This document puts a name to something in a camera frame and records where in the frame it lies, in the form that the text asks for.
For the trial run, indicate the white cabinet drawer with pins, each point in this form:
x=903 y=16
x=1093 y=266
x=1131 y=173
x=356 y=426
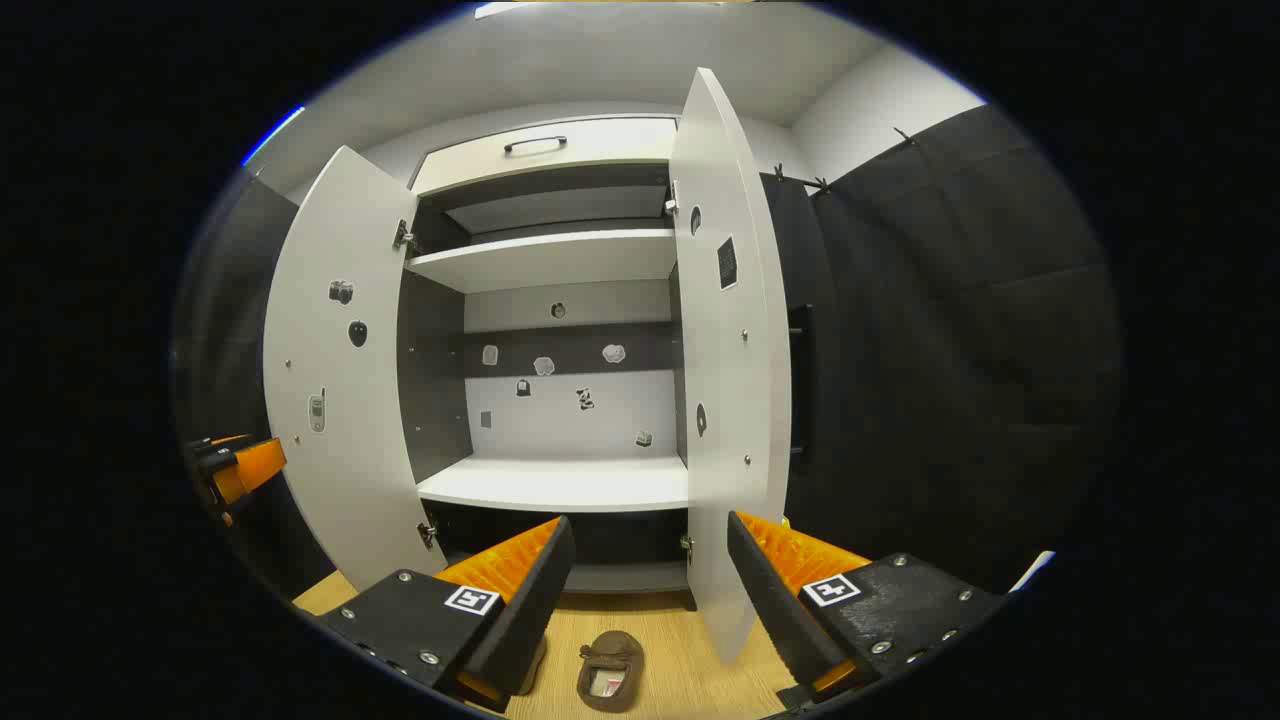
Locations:
x=600 y=145

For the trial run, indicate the white cabinet shelf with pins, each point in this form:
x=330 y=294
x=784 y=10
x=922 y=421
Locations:
x=560 y=485
x=540 y=262

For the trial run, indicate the white cabinet door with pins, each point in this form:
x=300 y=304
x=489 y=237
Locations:
x=340 y=380
x=720 y=400

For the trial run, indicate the white shoe cabinet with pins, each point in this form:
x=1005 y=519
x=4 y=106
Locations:
x=570 y=420

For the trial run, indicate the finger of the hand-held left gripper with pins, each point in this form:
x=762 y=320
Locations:
x=255 y=467
x=205 y=455

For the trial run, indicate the brown fuzzy shoe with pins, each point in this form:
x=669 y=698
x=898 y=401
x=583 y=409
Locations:
x=612 y=670

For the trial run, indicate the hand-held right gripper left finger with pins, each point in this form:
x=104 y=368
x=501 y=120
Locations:
x=530 y=600

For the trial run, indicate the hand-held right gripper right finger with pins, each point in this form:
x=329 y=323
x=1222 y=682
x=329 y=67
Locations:
x=770 y=600

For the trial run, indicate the ceiling light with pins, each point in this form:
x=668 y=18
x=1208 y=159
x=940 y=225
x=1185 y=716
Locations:
x=505 y=9
x=272 y=135

